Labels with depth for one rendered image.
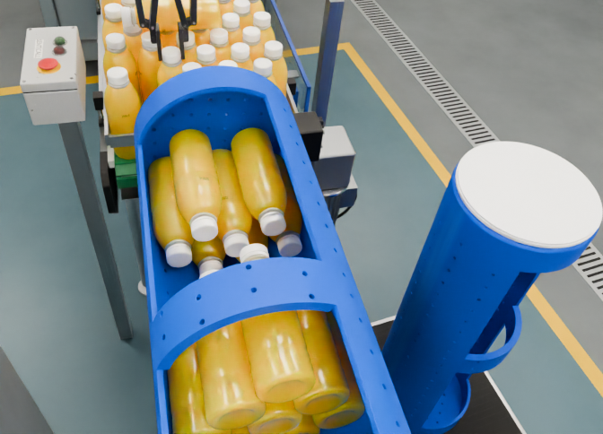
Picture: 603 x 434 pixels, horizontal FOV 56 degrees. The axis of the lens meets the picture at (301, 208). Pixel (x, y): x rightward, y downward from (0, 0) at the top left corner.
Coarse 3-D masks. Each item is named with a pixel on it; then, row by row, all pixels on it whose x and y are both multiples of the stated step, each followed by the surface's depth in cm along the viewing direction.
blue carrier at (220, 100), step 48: (192, 96) 88; (240, 96) 97; (144, 144) 100; (288, 144) 85; (144, 192) 86; (144, 240) 80; (336, 240) 78; (192, 288) 66; (240, 288) 64; (288, 288) 64; (336, 288) 68; (192, 336) 63; (384, 384) 63; (336, 432) 78; (384, 432) 57
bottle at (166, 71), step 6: (162, 60) 118; (180, 60) 118; (162, 66) 118; (168, 66) 118; (174, 66) 118; (180, 66) 119; (162, 72) 118; (168, 72) 118; (174, 72) 118; (180, 72) 119; (156, 78) 121; (162, 78) 119; (168, 78) 118
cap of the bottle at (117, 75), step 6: (108, 72) 110; (114, 72) 110; (120, 72) 111; (126, 72) 111; (108, 78) 110; (114, 78) 109; (120, 78) 110; (126, 78) 111; (114, 84) 110; (120, 84) 111
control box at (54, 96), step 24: (24, 48) 113; (48, 48) 114; (72, 48) 115; (24, 72) 108; (48, 72) 109; (72, 72) 110; (24, 96) 108; (48, 96) 109; (72, 96) 110; (48, 120) 113; (72, 120) 114
